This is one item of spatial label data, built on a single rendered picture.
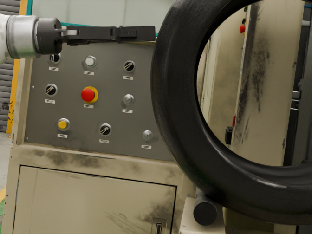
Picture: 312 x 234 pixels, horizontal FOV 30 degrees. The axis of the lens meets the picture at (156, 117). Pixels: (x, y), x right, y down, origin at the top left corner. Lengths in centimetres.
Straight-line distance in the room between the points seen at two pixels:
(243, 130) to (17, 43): 59
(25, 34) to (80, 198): 70
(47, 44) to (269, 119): 58
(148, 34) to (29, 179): 76
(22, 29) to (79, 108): 63
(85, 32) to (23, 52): 14
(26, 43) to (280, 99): 63
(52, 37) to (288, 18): 59
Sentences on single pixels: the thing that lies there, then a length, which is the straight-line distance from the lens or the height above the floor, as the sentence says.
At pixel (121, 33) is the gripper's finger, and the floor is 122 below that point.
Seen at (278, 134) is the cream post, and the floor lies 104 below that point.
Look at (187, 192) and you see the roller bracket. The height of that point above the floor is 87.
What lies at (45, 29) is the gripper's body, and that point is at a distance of 120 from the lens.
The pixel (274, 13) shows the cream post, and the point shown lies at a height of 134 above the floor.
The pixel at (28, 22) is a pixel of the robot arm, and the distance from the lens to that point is 121.
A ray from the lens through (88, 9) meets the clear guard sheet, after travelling 178.
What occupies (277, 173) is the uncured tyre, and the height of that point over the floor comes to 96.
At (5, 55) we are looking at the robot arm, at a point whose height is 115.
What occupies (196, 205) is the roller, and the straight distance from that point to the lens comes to 110.
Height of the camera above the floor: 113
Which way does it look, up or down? 3 degrees down
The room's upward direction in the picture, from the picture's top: 7 degrees clockwise
